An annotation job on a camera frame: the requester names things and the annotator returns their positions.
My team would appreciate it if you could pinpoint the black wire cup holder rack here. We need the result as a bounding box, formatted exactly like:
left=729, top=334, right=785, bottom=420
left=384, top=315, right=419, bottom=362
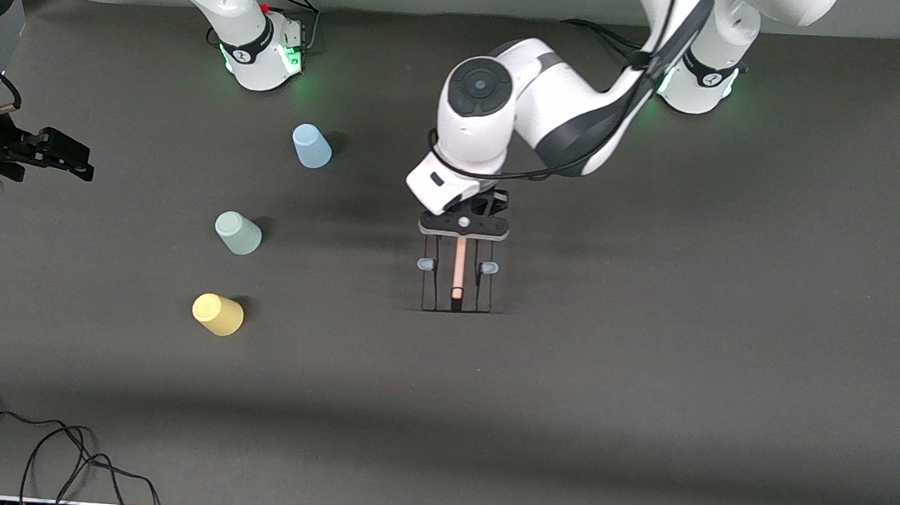
left=412, top=232, right=500, bottom=318

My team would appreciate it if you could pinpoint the pale green plastic cup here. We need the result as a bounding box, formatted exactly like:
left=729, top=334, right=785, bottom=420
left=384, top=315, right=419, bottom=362
left=213, top=210, right=265, bottom=258

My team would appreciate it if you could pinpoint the light blue plastic cup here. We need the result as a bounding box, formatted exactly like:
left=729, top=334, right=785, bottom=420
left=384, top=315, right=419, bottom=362
left=290, top=122, right=335, bottom=170

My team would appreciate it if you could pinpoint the yellow plastic cup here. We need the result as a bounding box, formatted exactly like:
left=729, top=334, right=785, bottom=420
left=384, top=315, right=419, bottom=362
left=190, top=292, right=247, bottom=339

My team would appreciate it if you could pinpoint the dark grey table mat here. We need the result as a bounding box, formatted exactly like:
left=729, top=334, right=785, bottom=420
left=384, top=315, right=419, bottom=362
left=0, top=0, right=900, bottom=505

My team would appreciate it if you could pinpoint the black left base cable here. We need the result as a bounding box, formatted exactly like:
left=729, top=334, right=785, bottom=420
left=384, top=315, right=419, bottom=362
left=557, top=17, right=661, bottom=69

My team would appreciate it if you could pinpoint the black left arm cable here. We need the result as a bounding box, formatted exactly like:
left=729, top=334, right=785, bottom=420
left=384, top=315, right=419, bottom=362
left=424, top=0, right=716, bottom=197

